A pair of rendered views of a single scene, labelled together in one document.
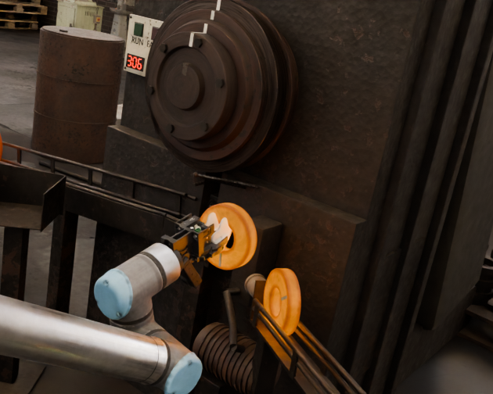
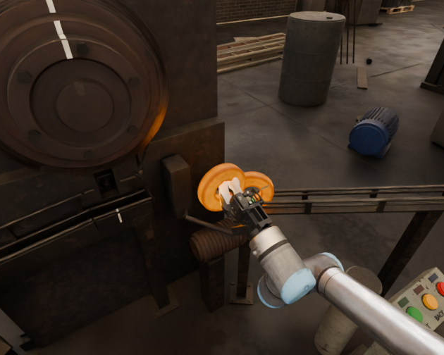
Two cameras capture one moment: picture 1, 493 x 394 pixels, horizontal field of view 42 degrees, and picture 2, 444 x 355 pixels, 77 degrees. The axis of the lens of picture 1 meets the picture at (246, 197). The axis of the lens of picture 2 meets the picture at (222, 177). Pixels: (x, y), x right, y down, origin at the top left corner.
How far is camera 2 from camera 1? 1.32 m
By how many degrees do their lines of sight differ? 60
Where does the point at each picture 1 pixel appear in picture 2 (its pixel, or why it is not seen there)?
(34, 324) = not seen: outside the picture
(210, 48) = (103, 48)
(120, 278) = (306, 274)
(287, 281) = (263, 178)
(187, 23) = (12, 29)
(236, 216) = (233, 170)
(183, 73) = (80, 94)
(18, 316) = not seen: outside the picture
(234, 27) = (94, 13)
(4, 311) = not seen: outside the picture
